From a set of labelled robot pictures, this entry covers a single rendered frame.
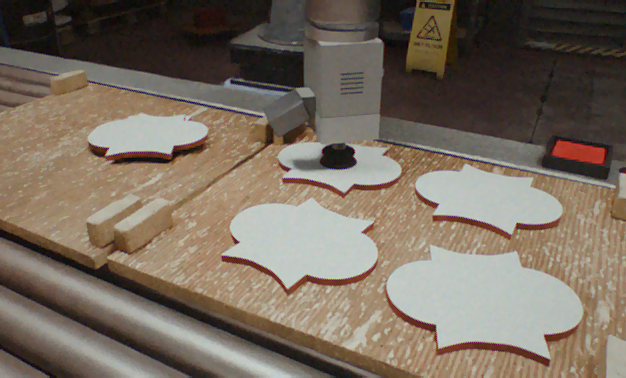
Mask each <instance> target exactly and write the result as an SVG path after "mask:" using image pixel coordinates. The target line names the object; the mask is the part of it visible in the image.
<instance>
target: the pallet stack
mask: <svg viewBox="0 0 626 378"><path fill-rule="evenodd" d="M67 1H68V4H67V6H66V7H65V8H64V9H62V10H60V11H57V12H58V13H61V14H65V15H67V16H70V17H72V21H70V22H69V23H67V24H65V25H71V26H72V28H73V32H75V31H79V30H82V29H83V28H84V32H85V34H84V36H89V35H94V34H98V33H102V32H106V31H110V30H114V29H117V28H121V27H125V26H128V25H132V24H135V23H139V22H142V21H146V20H149V19H153V18H156V17H159V16H162V15H165V14H167V7H166V6H165V4H166V1H164V0H67ZM150 7H154V10H153V12H154V14H152V15H148V16H145V17H141V18H138V19H137V17H136V14H139V13H143V12H145V9H146V8H150ZM116 19H120V20H121V22H122V23H119V24H116V25H112V26H108V27H105V28H101V26H100V24H101V23H105V22H109V21H113V20H116Z"/></svg>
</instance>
